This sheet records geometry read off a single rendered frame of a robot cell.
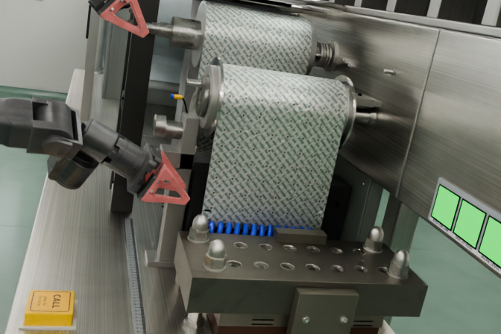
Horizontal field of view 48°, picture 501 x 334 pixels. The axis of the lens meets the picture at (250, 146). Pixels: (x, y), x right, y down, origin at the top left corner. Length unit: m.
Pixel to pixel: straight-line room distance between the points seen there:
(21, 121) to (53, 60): 5.70
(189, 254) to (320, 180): 0.30
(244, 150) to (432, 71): 0.34
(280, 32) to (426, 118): 0.41
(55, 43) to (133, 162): 5.65
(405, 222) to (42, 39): 5.58
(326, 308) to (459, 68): 0.42
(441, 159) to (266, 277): 0.33
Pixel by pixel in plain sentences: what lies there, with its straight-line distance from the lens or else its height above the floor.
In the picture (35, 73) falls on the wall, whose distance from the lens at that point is 6.63.
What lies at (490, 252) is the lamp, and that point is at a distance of 0.83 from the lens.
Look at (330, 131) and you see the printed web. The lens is 1.05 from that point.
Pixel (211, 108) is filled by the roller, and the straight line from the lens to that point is 0.98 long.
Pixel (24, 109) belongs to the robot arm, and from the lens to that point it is 0.91.
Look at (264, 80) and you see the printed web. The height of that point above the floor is 1.30.
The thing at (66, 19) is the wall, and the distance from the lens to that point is 6.53.
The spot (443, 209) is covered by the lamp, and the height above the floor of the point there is 1.18.
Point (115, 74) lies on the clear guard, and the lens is 2.00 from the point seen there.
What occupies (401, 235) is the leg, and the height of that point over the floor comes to 0.97.
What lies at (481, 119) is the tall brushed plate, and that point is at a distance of 0.87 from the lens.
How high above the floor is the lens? 1.44
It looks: 15 degrees down
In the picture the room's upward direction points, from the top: 10 degrees clockwise
